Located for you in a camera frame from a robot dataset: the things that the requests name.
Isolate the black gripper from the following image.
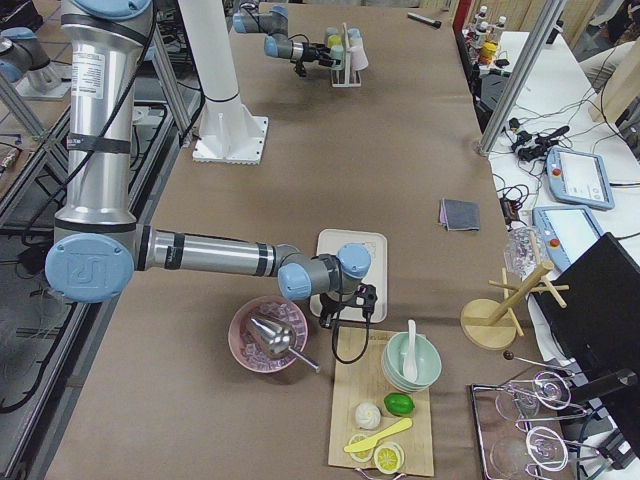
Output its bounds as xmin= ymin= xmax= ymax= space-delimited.
xmin=302 ymin=43 xmax=335 ymax=69
xmin=319 ymin=283 xmax=378 ymax=329

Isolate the cream rabbit serving tray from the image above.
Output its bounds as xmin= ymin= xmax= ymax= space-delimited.
xmin=316 ymin=229 xmax=388 ymax=324

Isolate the green cup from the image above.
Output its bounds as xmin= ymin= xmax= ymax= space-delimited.
xmin=330 ymin=44 xmax=345 ymax=71

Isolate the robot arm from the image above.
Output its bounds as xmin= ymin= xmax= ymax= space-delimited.
xmin=45 ymin=1 xmax=377 ymax=328
xmin=233 ymin=1 xmax=341 ymax=77

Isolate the yellow cup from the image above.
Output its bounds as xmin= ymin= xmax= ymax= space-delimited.
xmin=325 ymin=33 xmax=342 ymax=48

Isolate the cream cup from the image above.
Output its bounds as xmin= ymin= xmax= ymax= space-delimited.
xmin=349 ymin=36 xmax=363 ymax=47

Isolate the pink cup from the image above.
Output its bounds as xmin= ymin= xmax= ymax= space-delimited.
xmin=348 ymin=45 xmax=369 ymax=72

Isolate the steel scoop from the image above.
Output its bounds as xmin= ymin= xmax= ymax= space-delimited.
xmin=247 ymin=315 xmax=321 ymax=373

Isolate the large pink ice bowl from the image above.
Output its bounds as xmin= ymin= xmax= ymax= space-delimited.
xmin=228 ymin=296 xmax=308 ymax=373

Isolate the white ceramic spoon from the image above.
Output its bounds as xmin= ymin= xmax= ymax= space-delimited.
xmin=403 ymin=319 xmax=418 ymax=382

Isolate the green top bowl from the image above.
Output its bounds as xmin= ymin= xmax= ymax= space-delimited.
xmin=382 ymin=331 xmax=443 ymax=389

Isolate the white steamed bun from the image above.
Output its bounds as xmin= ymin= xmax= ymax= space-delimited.
xmin=354 ymin=402 xmax=382 ymax=430

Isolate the steel tube black cap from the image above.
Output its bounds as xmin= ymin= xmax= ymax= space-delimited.
xmin=407 ymin=12 xmax=442 ymax=29

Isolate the green lime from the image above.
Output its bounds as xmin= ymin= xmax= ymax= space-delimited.
xmin=383 ymin=392 xmax=415 ymax=417

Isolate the bamboo cutting board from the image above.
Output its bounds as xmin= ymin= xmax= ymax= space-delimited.
xmin=328 ymin=329 xmax=434 ymax=477

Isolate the yellow plastic knife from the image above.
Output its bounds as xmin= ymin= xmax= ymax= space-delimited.
xmin=343 ymin=418 xmax=413 ymax=453

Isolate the lemon slice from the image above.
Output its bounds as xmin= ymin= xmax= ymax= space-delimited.
xmin=347 ymin=433 xmax=374 ymax=464

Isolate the folded grey cloth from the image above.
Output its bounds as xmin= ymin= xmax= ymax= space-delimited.
xmin=439 ymin=199 xmax=480 ymax=231

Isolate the wooden mug tree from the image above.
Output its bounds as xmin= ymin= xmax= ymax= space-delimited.
xmin=460 ymin=259 xmax=569 ymax=350

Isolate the lemon half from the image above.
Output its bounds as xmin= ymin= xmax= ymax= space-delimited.
xmin=373 ymin=442 xmax=405 ymax=475

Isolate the clear textured glass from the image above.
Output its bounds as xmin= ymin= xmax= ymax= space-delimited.
xmin=504 ymin=227 xmax=549 ymax=278

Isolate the blue teach pendant near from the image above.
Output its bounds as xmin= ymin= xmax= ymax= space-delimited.
xmin=532 ymin=205 xmax=604 ymax=272

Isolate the blue teach pendant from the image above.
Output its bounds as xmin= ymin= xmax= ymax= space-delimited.
xmin=532 ymin=205 xmax=604 ymax=272
xmin=546 ymin=146 xmax=615 ymax=211

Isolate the black monitor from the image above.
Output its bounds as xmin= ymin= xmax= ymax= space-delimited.
xmin=534 ymin=233 xmax=639 ymax=374

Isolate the blue teach pendant far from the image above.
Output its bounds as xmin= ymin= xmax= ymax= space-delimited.
xmin=546 ymin=146 xmax=615 ymax=211

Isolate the white wire cup rack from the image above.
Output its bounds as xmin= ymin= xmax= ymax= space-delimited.
xmin=330 ymin=23 xmax=362 ymax=88

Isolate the black wire glass rack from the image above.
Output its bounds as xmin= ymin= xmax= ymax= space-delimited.
xmin=467 ymin=369 xmax=640 ymax=480

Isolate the aluminium frame post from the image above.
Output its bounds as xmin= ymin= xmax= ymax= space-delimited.
xmin=477 ymin=0 xmax=567 ymax=157

